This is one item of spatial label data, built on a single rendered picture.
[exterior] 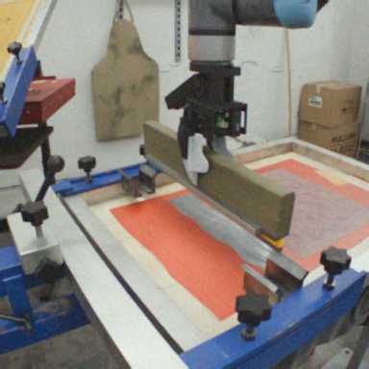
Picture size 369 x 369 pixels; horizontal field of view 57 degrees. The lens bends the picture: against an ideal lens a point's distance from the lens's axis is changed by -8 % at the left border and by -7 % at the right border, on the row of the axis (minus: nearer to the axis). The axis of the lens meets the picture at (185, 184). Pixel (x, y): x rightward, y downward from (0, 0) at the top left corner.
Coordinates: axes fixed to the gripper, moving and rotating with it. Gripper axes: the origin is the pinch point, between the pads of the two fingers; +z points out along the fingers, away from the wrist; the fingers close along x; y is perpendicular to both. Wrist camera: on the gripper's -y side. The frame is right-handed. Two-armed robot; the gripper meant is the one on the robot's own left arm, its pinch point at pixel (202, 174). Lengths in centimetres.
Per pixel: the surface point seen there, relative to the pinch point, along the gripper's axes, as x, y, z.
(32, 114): -14, -88, 3
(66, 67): 32, -200, -1
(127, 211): -7.6, -17.7, 13.6
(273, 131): 236, -200, 78
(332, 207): 33.4, 7.3, 13.7
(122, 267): -18.9, 4.7, 10.1
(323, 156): 55, -12, 11
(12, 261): -35.1, 1.7, 5.0
